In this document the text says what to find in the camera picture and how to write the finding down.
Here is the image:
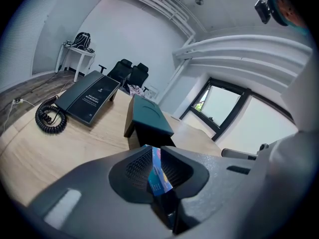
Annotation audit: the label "black coiled telephone cord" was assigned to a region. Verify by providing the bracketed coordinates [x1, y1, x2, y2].
[34, 95, 67, 134]

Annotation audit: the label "black backpack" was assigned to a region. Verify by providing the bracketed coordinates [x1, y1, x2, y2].
[72, 32, 92, 50]

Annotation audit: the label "black office chair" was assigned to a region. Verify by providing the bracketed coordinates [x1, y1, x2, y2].
[128, 63, 150, 92]
[98, 58, 133, 84]

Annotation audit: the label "black window frame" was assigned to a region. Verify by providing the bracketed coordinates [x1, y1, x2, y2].
[179, 76, 295, 142]

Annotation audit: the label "small white side table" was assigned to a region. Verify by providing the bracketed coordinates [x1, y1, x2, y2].
[143, 85, 158, 101]

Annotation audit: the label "dark green box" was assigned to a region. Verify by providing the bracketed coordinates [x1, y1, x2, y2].
[124, 93, 176, 149]

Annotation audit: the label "patterned cloth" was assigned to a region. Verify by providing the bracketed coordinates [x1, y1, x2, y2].
[126, 83, 146, 99]

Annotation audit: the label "blue card packet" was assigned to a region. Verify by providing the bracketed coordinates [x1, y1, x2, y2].
[142, 144, 174, 197]

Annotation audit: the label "bundle of white ceiling pipes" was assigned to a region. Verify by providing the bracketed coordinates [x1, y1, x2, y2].
[112, 0, 314, 84]

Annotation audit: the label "black desk telephone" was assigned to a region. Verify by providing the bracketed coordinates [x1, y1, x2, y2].
[54, 70, 121, 127]

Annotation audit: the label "person's head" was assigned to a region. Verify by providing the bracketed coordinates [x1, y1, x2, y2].
[266, 0, 310, 34]

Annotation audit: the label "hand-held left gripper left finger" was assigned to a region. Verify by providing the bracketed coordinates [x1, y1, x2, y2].
[26, 145, 174, 239]

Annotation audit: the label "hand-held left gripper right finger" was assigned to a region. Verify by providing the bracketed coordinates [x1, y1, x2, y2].
[160, 146, 257, 239]

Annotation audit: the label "black head-mounted camera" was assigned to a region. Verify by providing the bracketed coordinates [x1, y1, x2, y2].
[254, 0, 272, 24]

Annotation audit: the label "white window blinds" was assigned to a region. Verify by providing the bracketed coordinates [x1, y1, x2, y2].
[0, 0, 104, 92]

